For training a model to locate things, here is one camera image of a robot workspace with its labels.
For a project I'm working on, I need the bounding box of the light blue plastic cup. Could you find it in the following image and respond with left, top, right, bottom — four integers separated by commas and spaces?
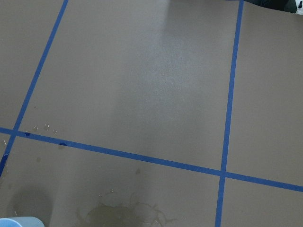
0, 217, 45, 227

